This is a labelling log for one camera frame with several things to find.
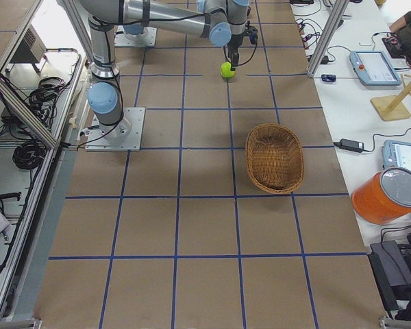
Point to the small blue device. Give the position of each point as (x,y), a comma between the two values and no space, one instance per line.
(328,78)

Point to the wicker basket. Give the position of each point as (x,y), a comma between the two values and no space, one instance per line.
(274,158)

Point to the teach pendant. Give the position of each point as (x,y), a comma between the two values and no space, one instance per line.
(373,68)
(396,154)

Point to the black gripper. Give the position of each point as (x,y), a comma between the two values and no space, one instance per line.
(235,42)

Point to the orange bucket with grey lid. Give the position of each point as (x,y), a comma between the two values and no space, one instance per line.
(385,197)

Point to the near teach pendant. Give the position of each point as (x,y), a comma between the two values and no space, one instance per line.
(396,154)

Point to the aluminium frame post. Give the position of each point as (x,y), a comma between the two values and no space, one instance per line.
(331,26)

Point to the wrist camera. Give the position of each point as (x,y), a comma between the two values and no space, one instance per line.
(251,32)

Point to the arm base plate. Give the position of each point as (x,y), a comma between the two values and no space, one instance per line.
(135,36)
(126,136)

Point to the black laptop stand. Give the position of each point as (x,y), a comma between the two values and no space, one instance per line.
(391,266)

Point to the black power adapter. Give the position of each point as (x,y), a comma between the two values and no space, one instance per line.
(350,145)

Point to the wooden stand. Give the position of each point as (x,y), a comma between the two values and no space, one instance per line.
(391,108)

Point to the far teach pendant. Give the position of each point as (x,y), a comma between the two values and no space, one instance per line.
(373,68)

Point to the green apple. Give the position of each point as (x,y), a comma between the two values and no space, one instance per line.
(227,70)

